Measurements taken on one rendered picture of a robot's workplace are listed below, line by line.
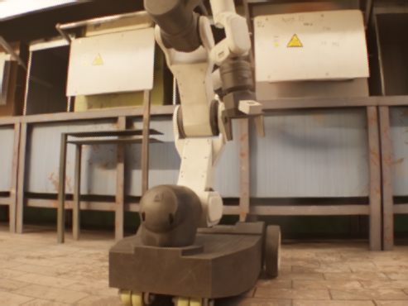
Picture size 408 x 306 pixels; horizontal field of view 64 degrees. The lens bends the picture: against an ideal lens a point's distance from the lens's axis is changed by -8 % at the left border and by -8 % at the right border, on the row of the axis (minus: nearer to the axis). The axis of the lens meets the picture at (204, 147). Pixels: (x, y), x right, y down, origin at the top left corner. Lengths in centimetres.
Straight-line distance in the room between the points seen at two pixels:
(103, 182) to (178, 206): 148
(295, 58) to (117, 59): 107
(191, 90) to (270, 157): 91
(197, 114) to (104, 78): 109
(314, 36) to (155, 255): 150
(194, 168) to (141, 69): 106
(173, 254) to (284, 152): 127
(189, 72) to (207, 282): 72
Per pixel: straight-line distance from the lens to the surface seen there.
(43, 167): 267
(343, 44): 205
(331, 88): 208
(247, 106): 90
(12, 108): 287
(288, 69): 198
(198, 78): 126
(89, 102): 244
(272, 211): 205
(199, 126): 130
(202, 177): 123
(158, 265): 96
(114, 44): 233
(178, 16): 107
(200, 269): 92
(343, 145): 209
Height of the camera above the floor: 34
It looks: 7 degrees up
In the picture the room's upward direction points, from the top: straight up
